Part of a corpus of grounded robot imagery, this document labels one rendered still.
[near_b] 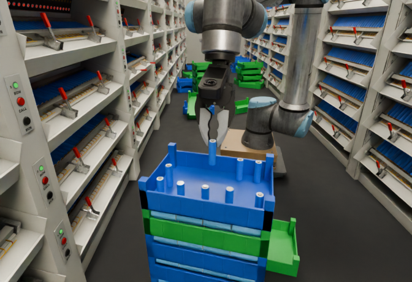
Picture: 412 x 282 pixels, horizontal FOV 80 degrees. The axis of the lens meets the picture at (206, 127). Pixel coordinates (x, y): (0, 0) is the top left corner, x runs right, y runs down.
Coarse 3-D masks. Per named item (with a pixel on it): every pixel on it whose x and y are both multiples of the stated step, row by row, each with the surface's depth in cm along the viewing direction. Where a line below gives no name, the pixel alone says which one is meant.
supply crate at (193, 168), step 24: (192, 168) 74; (216, 168) 72; (264, 168) 68; (144, 192) 56; (168, 192) 63; (192, 192) 63; (216, 192) 63; (240, 192) 63; (264, 192) 63; (192, 216) 55; (216, 216) 54; (240, 216) 52; (264, 216) 51
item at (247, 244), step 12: (144, 216) 59; (144, 228) 61; (156, 228) 60; (168, 228) 59; (180, 228) 58; (192, 228) 57; (204, 228) 56; (180, 240) 59; (192, 240) 58; (204, 240) 57; (216, 240) 56; (228, 240) 56; (240, 240) 55; (252, 240) 54; (264, 240) 53; (240, 252) 56; (252, 252) 55; (264, 252) 54
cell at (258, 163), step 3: (255, 162) 65; (258, 162) 65; (261, 162) 65; (255, 165) 65; (258, 165) 64; (261, 165) 65; (255, 168) 65; (258, 168) 65; (255, 171) 66; (258, 171) 65; (255, 174) 66; (258, 174) 66; (255, 177) 66; (258, 177) 66; (255, 180) 67; (258, 180) 66
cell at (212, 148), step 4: (212, 140) 57; (212, 144) 57; (208, 148) 58; (212, 148) 58; (208, 152) 59; (212, 152) 58; (208, 156) 59; (212, 156) 58; (208, 160) 59; (212, 160) 59; (212, 164) 59
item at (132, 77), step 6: (126, 48) 172; (132, 48) 175; (138, 54) 177; (144, 54) 177; (150, 60) 179; (138, 66) 154; (144, 66) 160; (150, 66) 176; (138, 72) 142; (144, 72) 160; (132, 78) 131; (138, 78) 146
